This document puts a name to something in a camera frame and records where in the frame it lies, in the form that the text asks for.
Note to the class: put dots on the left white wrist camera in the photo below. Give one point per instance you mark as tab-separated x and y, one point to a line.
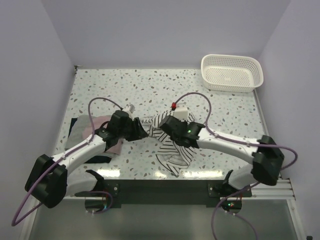
129	109

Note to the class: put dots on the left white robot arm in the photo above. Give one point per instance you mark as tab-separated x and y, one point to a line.
50	179

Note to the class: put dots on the grey folded tank top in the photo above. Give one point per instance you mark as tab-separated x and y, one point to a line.
80	131

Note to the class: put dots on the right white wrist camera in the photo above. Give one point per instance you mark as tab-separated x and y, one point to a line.
180	112

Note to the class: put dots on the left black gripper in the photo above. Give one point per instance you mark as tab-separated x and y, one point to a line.
139	132

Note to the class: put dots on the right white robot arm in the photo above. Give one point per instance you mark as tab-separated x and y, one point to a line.
264	160

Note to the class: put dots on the black white striped tank top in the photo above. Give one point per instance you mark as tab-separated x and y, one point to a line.
171	156

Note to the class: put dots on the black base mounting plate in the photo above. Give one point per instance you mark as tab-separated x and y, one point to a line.
161	191

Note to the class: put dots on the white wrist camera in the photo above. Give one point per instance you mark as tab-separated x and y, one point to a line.
180	112
129	109

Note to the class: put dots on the white plastic basket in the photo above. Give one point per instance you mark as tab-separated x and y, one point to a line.
231	73

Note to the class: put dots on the navy folded tank top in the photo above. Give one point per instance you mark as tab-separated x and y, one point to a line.
98	159

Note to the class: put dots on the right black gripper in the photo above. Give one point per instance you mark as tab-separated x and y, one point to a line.
185	123

